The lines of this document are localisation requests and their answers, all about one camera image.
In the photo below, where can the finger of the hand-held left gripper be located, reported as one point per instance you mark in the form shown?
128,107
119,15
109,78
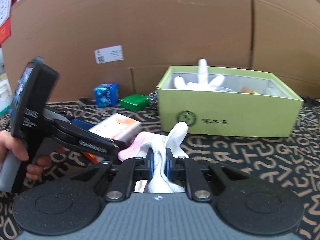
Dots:
100,146
82,125

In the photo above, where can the small green box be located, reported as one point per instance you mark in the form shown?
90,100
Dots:
133,102

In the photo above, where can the large cardboard sheet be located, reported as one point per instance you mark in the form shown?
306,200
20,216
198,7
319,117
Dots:
175,17

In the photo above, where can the peach and white box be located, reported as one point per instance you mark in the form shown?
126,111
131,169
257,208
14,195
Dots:
117,125

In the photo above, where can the red wall calendar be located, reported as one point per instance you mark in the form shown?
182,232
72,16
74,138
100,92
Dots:
6,12

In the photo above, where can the orange round object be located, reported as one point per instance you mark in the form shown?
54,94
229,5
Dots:
248,90

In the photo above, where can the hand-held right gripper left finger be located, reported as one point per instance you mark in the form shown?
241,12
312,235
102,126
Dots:
150,165

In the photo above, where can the person's left hand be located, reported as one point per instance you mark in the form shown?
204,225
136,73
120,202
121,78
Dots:
12,145

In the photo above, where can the white glove with pink cuff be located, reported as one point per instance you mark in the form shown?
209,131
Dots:
175,140

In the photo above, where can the steel wool scrubber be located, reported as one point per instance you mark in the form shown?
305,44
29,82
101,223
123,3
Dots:
153,100

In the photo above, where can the blue printed pack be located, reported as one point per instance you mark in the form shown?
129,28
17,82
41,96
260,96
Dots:
106,95

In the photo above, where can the green cardboard box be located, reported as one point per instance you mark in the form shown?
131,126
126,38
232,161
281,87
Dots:
250,115

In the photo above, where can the white shipping label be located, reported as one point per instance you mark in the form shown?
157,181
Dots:
109,54

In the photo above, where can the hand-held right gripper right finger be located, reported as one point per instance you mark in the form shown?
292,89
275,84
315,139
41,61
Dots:
169,165

